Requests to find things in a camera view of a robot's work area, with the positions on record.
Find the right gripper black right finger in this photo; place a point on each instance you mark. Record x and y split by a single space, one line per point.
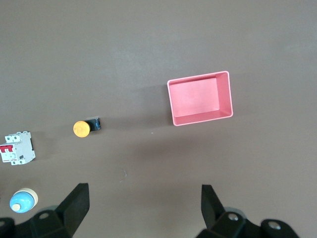
213 210

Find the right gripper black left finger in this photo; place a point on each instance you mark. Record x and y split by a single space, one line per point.
74 208

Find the yellow push button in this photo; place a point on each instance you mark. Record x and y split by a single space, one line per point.
81 129

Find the blue round bell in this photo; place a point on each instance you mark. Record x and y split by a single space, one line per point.
22 202

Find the white circuit breaker, red switches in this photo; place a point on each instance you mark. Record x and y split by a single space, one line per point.
17 148

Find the pink plastic box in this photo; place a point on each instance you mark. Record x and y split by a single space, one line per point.
198 99

